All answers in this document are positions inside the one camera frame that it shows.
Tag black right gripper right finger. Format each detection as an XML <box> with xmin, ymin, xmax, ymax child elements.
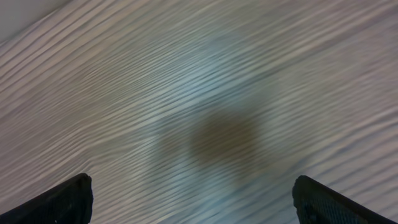
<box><xmin>292</xmin><ymin>175</ymin><xmax>397</xmax><ymax>224</ymax></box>

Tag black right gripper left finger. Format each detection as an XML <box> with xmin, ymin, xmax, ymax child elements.
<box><xmin>1</xmin><ymin>173</ymin><xmax>93</xmax><ymax>224</ymax></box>

